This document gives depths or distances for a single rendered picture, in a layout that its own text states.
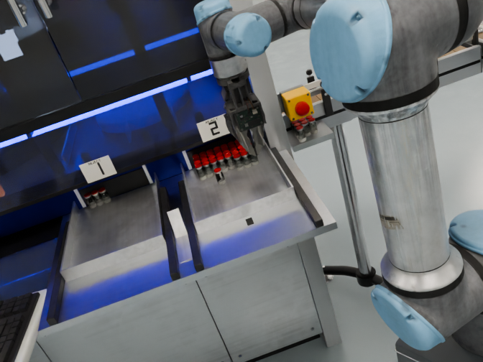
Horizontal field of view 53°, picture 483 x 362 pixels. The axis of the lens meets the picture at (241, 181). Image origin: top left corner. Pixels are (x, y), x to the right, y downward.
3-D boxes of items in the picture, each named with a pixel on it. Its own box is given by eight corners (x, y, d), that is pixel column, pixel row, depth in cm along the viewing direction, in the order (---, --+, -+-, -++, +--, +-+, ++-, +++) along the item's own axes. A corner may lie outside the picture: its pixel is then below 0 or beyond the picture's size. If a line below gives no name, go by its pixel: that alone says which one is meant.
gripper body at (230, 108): (235, 137, 106) (218, 86, 100) (228, 123, 113) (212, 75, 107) (269, 125, 106) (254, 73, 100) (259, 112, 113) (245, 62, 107)
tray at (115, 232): (77, 210, 149) (72, 201, 147) (159, 181, 150) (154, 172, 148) (66, 281, 119) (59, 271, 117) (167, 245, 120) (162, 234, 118)
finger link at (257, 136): (261, 163, 112) (250, 128, 107) (255, 152, 117) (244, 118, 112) (274, 159, 112) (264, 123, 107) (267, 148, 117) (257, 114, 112)
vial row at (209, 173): (199, 178, 144) (194, 164, 141) (256, 157, 144) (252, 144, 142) (200, 182, 142) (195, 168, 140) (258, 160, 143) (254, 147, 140)
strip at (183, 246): (175, 230, 125) (167, 211, 122) (185, 225, 125) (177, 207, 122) (180, 263, 113) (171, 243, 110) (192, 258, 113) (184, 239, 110)
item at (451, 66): (284, 146, 154) (272, 100, 146) (272, 128, 167) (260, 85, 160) (485, 74, 157) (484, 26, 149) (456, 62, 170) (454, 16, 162)
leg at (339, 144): (353, 279, 204) (316, 116, 165) (373, 271, 204) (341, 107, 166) (361, 294, 196) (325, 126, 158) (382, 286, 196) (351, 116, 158)
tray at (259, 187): (184, 172, 150) (180, 163, 148) (263, 144, 151) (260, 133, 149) (198, 234, 121) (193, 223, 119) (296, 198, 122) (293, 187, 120)
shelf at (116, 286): (65, 221, 149) (62, 216, 148) (280, 144, 152) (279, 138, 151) (42, 337, 108) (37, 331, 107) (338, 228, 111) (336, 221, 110)
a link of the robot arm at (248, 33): (284, 0, 86) (254, -3, 95) (229, 23, 83) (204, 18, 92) (293, 42, 90) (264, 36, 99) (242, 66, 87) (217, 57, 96)
